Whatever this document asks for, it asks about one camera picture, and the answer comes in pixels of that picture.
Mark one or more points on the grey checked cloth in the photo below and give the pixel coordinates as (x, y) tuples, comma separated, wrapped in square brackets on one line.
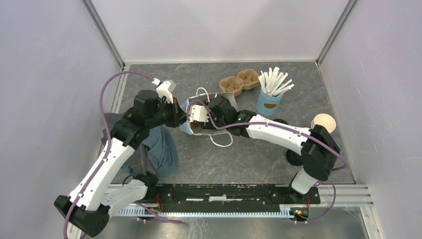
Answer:
[(112, 120)]

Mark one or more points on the light blue paper bag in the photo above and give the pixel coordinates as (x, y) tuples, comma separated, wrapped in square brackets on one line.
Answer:
[(222, 107)]

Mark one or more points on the blue straw holder cup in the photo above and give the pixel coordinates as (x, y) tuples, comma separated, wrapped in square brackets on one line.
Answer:
[(268, 105)]

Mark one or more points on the white wrapped straws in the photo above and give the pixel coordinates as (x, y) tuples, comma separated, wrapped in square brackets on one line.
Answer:
[(274, 82)]

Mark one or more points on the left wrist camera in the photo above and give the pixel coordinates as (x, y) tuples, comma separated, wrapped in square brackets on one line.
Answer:
[(165, 89)]

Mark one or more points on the stack of green paper cups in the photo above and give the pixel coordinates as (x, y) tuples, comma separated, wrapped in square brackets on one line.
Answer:
[(325, 120)]

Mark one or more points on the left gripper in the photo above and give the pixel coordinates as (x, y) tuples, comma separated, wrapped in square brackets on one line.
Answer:
[(179, 116)]

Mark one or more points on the blue cloth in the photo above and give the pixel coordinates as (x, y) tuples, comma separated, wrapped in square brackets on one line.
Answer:
[(156, 155)]

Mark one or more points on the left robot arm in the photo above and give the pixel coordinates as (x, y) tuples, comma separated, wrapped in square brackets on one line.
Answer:
[(88, 207)]

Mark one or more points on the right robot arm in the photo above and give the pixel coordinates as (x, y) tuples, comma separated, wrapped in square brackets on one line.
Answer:
[(317, 150)]

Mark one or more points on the brown cardboard cup carrier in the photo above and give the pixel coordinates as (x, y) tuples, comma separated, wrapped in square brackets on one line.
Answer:
[(245, 80)]

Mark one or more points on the stack of black lids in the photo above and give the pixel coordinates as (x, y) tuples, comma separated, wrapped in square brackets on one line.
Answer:
[(293, 158)]

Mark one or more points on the green paper coffee cup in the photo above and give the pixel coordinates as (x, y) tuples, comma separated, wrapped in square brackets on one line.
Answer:
[(281, 121)]

